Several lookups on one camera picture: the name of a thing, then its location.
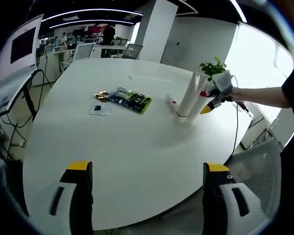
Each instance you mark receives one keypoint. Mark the white mesh office chair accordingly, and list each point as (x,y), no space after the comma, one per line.
(84,50)

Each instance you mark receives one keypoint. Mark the tall white skincare tube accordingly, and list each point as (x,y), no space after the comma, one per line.
(187,102)

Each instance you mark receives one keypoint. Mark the white red-collared skincare bottle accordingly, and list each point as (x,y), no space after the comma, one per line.
(198,107)

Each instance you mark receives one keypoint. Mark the red windowsill object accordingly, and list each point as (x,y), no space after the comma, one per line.
(243,107)

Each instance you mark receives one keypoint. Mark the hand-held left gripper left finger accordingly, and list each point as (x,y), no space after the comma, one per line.
(80,195)

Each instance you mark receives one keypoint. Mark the green potted plant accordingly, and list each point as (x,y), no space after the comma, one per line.
(213,67)

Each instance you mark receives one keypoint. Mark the black laptop stand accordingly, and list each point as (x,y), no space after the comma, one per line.
(29,98)

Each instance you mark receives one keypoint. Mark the gold foil skincare sachet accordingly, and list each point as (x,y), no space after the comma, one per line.
(101,96)

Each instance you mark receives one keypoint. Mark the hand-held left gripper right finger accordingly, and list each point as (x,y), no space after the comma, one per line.
(213,208)

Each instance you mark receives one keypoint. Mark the light grey mesh chair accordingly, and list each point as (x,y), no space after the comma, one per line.
(257,166)

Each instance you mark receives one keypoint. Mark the ceiling light strip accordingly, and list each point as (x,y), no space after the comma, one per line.
(240,11)

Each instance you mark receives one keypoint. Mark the dark grey office chair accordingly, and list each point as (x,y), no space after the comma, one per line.
(132,51)

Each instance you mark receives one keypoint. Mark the white laptop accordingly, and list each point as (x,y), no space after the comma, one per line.
(17,61)

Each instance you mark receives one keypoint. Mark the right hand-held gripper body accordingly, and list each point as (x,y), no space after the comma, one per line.
(223,83)

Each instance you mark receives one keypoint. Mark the dark green skincare sachet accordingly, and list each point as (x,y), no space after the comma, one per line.
(131,99)

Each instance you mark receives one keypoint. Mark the clear blue-square skincare sachet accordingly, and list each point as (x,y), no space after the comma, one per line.
(100,109)

